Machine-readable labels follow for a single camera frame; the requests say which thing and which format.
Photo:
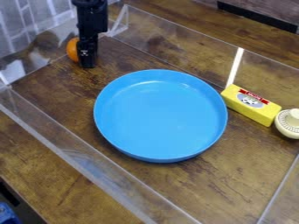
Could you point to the orange toy ball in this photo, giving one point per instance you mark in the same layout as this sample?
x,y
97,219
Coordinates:
x,y
72,49

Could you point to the yellow toy butter block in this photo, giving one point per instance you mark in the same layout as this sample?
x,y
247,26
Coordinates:
x,y
251,105

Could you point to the blue object at corner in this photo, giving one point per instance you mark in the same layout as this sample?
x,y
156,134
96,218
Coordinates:
x,y
6,215

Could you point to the clear acrylic enclosure wall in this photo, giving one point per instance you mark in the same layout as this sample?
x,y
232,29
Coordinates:
x,y
70,175

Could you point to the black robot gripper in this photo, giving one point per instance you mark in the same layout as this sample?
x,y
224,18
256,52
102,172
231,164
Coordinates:
x,y
92,23

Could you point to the cream round toy mushroom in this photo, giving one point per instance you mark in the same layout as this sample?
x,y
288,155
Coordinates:
x,y
287,122

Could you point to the round blue tray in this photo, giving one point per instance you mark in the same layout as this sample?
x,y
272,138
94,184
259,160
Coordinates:
x,y
159,115

